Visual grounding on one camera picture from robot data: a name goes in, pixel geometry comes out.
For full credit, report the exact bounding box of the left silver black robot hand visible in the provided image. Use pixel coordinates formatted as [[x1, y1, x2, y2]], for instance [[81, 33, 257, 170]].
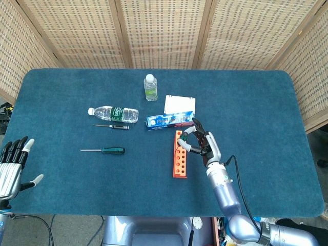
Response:
[[0, 136, 44, 200]]

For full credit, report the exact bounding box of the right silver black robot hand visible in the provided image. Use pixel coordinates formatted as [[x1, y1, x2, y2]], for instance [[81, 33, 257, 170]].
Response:
[[178, 117, 222, 169]]

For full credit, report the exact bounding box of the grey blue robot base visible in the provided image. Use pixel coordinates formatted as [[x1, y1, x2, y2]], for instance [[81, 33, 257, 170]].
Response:
[[102, 216, 213, 246]]

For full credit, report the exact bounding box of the orange plastic rack with holes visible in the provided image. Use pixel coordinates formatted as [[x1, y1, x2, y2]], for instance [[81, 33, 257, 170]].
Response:
[[173, 130, 189, 179]]

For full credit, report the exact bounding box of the black precision screwdriver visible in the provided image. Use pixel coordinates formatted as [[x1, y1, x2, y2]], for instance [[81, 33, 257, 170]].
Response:
[[92, 124, 130, 130]]

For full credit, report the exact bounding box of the blue cookie box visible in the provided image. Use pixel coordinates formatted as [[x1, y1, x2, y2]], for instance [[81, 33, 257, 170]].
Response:
[[145, 111, 195, 132]]

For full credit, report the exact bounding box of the white plastic box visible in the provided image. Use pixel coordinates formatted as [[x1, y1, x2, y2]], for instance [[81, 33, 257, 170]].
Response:
[[163, 95, 196, 115]]

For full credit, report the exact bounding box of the yellow black equipment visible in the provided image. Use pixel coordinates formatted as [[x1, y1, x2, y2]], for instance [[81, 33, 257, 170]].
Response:
[[0, 102, 13, 134]]

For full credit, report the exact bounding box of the blue carpet mat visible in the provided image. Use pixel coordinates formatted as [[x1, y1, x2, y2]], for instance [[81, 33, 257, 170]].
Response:
[[2, 68, 325, 218]]

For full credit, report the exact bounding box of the white round disc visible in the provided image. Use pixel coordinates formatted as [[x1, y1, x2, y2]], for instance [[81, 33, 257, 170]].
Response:
[[192, 217, 204, 231]]

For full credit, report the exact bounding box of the small bottle light green label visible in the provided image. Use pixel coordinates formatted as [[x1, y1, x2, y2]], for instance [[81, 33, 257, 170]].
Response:
[[143, 74, 158, 101]]

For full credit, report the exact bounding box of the reddish wooden crate edge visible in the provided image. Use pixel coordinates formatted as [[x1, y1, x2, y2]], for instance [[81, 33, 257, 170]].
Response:
[[211, 217, 220, 246]]

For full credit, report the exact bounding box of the clear bottle dark green label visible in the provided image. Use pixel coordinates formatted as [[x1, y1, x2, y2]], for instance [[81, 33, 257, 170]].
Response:
[[88, 105, 139, 124]]

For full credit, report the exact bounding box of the woven bamboo folding screen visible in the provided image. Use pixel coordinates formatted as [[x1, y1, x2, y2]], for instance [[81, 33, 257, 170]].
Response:
[[0, 0, 328, 134]]

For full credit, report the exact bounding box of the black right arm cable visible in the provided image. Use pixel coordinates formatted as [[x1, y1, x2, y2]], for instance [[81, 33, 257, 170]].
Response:
[[222, 155, 263, 236]]

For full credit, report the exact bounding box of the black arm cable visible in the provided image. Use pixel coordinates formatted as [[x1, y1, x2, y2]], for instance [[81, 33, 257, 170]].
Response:
[[7, 215, 54, 246], [222, 155, 263, 236]]

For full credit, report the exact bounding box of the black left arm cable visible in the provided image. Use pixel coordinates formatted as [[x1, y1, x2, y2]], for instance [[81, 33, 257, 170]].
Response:
[[7, 215, 54, 246]]

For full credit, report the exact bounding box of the black strap on base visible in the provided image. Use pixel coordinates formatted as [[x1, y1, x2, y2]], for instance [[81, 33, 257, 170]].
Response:
[[188, 217, 195, 246]]

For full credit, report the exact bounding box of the dark green handle screwdriver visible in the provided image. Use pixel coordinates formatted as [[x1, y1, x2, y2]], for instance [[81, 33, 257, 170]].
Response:
[[80, 147, 126, 155]]

